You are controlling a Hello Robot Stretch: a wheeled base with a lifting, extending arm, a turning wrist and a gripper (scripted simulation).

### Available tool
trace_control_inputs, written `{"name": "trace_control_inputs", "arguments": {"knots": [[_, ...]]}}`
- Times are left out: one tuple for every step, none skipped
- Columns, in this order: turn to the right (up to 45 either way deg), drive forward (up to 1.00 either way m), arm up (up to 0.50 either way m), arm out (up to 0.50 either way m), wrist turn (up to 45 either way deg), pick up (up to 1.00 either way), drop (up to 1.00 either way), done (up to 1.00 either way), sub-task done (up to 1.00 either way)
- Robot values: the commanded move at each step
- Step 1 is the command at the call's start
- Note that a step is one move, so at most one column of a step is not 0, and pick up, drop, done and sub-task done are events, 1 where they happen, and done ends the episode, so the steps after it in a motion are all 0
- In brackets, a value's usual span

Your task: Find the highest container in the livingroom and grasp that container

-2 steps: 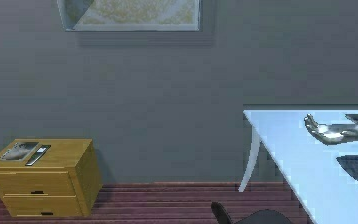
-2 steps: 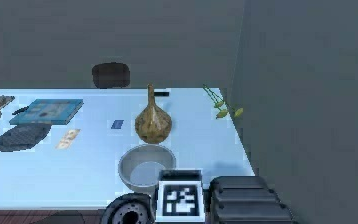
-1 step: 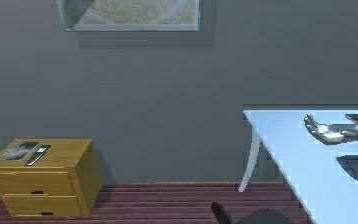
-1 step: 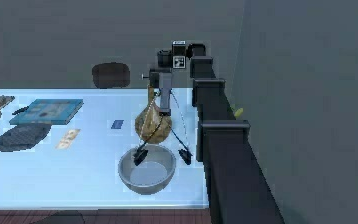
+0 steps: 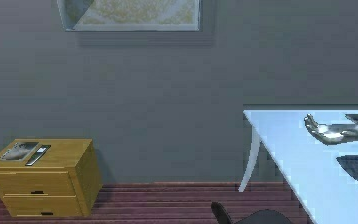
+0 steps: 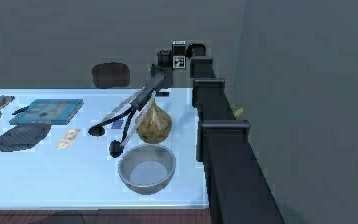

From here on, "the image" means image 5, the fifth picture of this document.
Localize black chair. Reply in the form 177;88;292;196
210;201;295;224

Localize yellow wooden chest of drawers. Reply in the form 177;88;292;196
0;138;104;218

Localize white table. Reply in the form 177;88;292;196
237;109;358;224

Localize black remote control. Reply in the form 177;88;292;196
25;144;52;167

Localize grey metallic sculpture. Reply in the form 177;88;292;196
303;113;358;146

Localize framed picture with pale frame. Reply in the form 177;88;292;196
56;0;202;33

